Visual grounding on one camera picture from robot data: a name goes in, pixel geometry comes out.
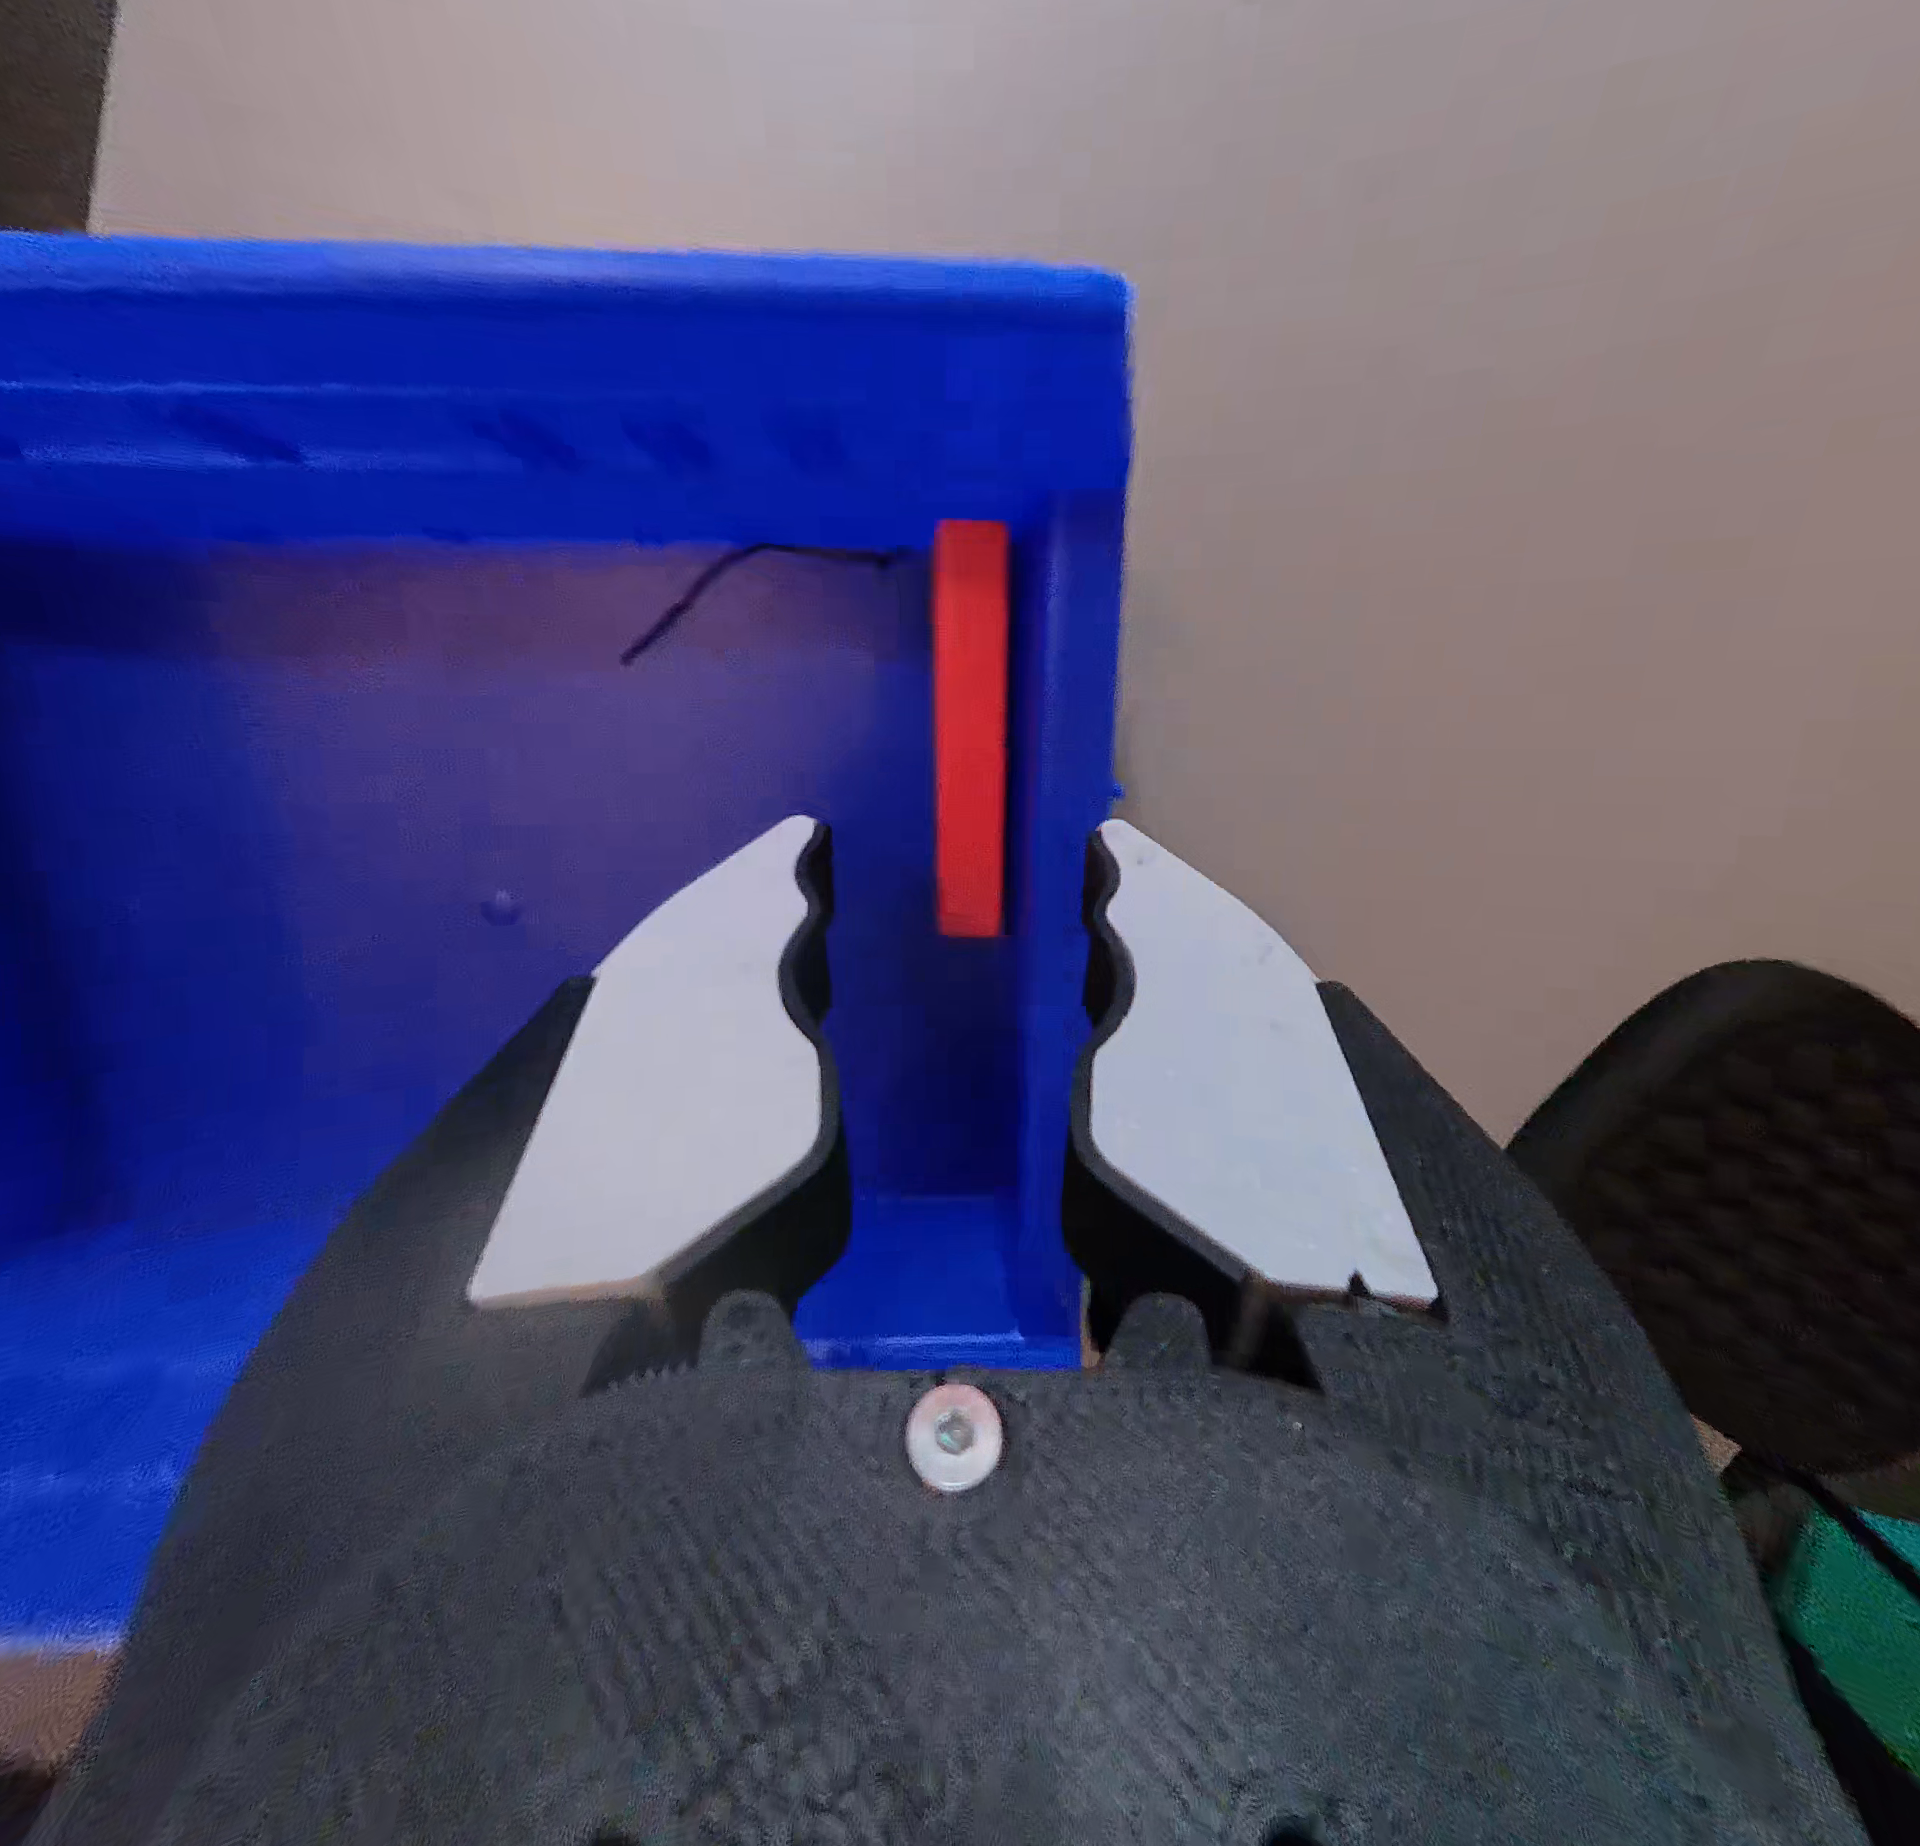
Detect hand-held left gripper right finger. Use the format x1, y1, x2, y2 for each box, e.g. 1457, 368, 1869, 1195
1059, 818, 1445, 1375

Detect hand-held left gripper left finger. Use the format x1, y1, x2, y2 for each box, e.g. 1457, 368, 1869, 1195
463, 812, 860, 1375

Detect blue plastic bin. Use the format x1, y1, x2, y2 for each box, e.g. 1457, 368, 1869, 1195
0, 229, 1138, 1655

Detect red bar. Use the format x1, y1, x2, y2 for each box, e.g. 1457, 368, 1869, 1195
932, 517, 1013, 942

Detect thin black wire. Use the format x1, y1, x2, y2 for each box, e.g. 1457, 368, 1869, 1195
618, 541, 914, 667

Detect black textured pad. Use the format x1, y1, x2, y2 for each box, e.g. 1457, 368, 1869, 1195
1506, 956, 1920, 1483

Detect teal chair seat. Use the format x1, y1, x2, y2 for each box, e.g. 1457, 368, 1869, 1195
1762, 1486, 1920, 1727

